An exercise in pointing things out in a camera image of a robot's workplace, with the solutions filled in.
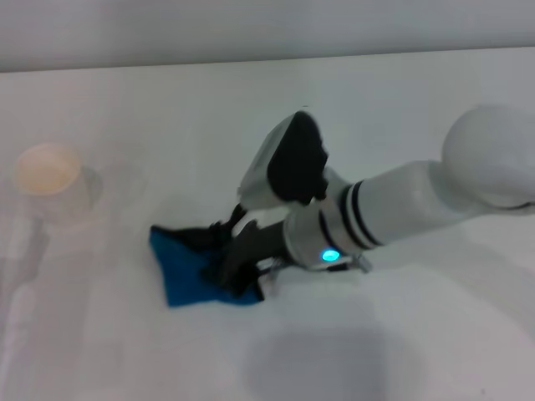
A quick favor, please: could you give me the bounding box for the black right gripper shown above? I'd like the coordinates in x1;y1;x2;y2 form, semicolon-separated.
199;204;290;300

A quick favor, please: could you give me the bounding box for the blue rag with black trim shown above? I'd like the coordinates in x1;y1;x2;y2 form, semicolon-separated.
149;224;267;309

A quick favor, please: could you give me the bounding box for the white paper cup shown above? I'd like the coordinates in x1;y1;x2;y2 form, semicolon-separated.
11;143;104;229

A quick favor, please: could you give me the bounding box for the black and white wrist camera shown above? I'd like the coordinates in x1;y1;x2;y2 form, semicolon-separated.
237;109;331;211

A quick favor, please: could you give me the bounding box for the grey cable with metal connector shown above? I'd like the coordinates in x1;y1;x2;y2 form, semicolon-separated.
257;252;374;277

